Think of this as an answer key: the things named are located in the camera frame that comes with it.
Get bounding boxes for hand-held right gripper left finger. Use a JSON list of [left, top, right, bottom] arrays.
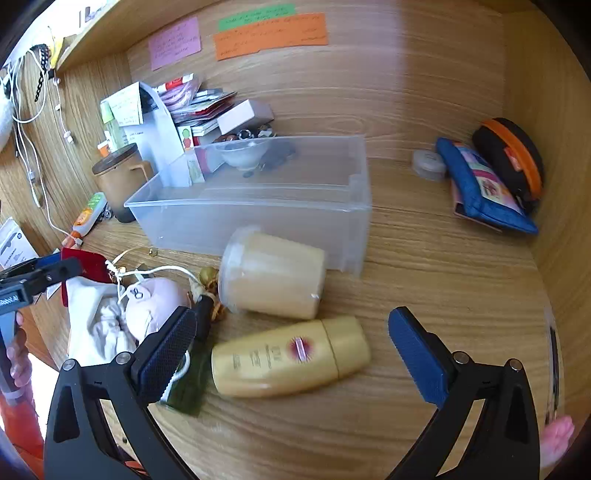
[[44, 306, 199, 480]]

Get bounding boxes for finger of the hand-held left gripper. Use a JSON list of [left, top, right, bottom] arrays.
[[0, 253, 64, 282], [27, 257, 83, 299]]

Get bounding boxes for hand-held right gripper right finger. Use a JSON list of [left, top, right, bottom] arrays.
[[387, 306, 541, 480]]

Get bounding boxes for dark green bottle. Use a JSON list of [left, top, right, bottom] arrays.
[[165, 295, 218, 417]]

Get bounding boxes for pink round case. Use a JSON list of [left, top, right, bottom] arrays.
[[124, 278, 191, 344]]

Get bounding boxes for white cloth pouch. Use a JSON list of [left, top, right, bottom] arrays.
[[65, 277, 139, 370]]

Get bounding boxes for yellow sunscreen bottle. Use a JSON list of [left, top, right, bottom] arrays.
[[211, 316, 371, 398]]

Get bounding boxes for translucent cream jar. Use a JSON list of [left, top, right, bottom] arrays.
[[218, 226, 328, 320]]

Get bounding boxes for clear plastic bin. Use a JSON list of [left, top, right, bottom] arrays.
[[124, 135, 373, 278]]

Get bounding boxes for person's left forearm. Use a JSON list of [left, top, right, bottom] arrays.
[[0, 388, 44, 462]]

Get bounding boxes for wooden desktop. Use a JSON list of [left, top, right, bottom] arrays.
[[28, 134, 573, 480]]

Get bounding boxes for person's left hand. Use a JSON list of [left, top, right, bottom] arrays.
[[7, 318, 33, 389]]

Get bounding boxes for red cloth pouch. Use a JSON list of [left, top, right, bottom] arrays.
[[60, 248, 114, 308]]

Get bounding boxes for white printed packet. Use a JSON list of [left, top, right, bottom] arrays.
[[0, 217, 40, 271]]

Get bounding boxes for white green orange tube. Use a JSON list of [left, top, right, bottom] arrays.
[[71, 191, 108, 238]]

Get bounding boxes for gold bell charm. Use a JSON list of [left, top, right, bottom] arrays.
[[198, 267, 227, 320]]

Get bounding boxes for brown mug with dark lid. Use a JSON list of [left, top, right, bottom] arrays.
[[91, 143, 155, 223]]

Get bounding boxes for pale pink object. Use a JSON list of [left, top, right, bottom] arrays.
[[542, 415, 575, 467]]

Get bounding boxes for white paper sheets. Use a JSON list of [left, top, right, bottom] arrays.
[[136, 82, 195, 188]]

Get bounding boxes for handwritten white paper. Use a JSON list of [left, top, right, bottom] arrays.
[[100, 83, 143, 127]]

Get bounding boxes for blue fabric pouch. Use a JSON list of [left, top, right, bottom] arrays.
[[436, 137, 539, 235]]

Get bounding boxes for small white round jar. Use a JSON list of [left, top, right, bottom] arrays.
[[412, 150, 448, 182]]

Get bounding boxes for glass bowl of beads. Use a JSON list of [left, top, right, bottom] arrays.
[[213, 129, 278, 171]]

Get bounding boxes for clear packet with pink coil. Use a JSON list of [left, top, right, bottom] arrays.
[[157, 74, 204, 109]]

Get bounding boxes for stack of small packets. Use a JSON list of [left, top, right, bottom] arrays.
[[173, 90, 238, 137]]

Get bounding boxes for wooden shelf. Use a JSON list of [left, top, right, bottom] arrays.
[[55, 0, 127, 71]]

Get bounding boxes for black orange round case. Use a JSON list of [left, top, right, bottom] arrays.
[[472, 118, 544, 214]]

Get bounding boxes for white cardboard box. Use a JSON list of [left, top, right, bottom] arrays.
[[217, 98, 275, 136]]

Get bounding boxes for pink paper note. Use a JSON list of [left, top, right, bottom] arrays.
[[148, 17, 203, 71]]

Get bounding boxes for orange paper note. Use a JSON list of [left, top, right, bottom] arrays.
[[213, 13, 329, 62]]

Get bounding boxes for green paper note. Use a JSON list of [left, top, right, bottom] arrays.
[[218, 4, 297, 32]]

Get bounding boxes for white string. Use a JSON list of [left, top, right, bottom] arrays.
[[105, 261, 204, 305]]

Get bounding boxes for white cable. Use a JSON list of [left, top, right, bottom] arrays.
[[0, 46, 81, 245]]

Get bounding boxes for black braided strap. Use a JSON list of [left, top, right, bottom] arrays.
[[32, 44, 58, 104]]

